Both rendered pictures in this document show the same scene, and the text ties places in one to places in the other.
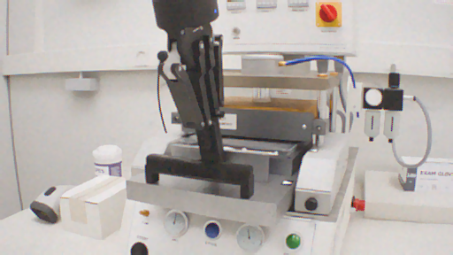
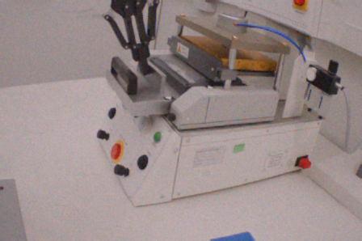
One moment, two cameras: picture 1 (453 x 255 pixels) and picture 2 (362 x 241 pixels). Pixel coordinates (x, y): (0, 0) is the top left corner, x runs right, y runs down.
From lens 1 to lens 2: 52 cm
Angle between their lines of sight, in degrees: 38
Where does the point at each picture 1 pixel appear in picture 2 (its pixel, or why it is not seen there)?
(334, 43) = (300, 23)
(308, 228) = (166, 133)
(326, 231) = (173, 139)
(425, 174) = not seen: outside the picture
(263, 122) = (197, 58)
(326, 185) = (183, 109)
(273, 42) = (268, 10)
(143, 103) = not seen: hidden behind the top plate
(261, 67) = (221, 23)
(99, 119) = not seen: hidden behind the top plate
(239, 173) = (127, 78)
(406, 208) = (336, 186)
